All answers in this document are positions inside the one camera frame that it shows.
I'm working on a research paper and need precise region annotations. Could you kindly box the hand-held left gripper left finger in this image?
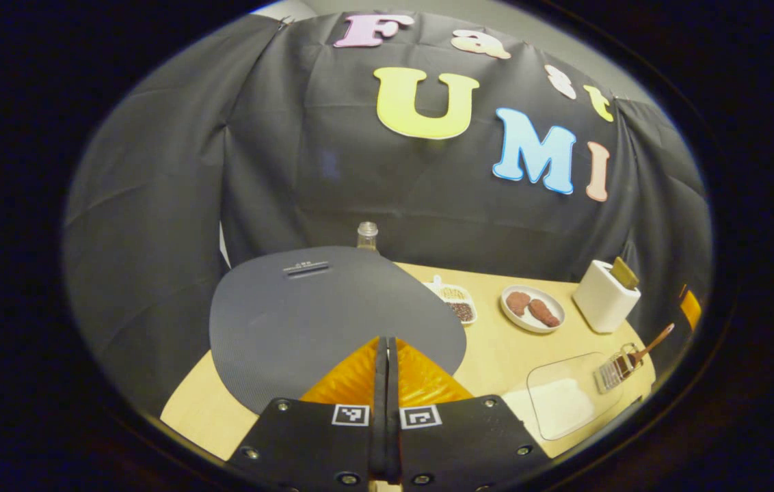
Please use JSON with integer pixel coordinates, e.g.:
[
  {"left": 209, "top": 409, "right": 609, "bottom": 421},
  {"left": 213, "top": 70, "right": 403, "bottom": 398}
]
[{"left": 226, "top": 336, "right": 388, "bottom": 492}]

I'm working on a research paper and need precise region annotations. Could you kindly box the white toaster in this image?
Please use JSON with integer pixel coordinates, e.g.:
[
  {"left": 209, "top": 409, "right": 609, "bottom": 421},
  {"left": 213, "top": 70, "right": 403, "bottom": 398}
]
[{"left": 572, "top": 260, "right": 641, "bottom": 334}]

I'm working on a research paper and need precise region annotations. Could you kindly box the white round plate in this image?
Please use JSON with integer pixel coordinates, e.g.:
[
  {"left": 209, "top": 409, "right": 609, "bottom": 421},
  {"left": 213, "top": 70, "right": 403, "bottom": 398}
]
[{"left": 501, "top": 285, "right": 566, "bottom": 334}]

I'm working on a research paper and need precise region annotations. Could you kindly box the clear plastic rice box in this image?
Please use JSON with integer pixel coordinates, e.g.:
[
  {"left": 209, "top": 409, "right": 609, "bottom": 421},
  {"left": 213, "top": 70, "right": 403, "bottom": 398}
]
[{"left": 502, "top": 352, "right": 627, "bottom": 441}]

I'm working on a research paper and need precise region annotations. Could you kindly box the brown toast slice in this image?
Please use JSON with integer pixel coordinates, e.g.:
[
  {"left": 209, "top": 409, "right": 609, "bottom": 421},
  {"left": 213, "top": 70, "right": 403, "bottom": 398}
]
[{"left": 610, "top": 256, "right": 640, "bottom": 290}]

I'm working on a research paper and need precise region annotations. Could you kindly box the grey rice cooker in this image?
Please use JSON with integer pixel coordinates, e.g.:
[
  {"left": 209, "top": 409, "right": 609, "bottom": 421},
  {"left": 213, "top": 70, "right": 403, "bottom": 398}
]
[{"left": 209, "top": 246, "right": 468, "bottom": 415}]

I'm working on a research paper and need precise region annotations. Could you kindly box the brown wooden spoon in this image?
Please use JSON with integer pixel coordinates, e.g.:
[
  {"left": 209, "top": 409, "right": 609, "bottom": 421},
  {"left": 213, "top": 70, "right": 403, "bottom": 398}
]
[{"left": 616, "top": 323, "right": 676, "bottom": 380}]

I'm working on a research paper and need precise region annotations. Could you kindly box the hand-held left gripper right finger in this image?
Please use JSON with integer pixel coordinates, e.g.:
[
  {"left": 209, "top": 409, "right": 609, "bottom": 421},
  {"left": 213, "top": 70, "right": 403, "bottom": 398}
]
[{"left": 387, "top": 336, "right": 552, "bottom": 492}]

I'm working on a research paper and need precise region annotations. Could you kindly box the white divided bean dish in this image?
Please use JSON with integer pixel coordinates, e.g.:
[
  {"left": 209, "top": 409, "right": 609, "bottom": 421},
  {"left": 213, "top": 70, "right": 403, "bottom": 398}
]
[{"left": 423, "top": 275, "right": 478, "bottom": 326}]

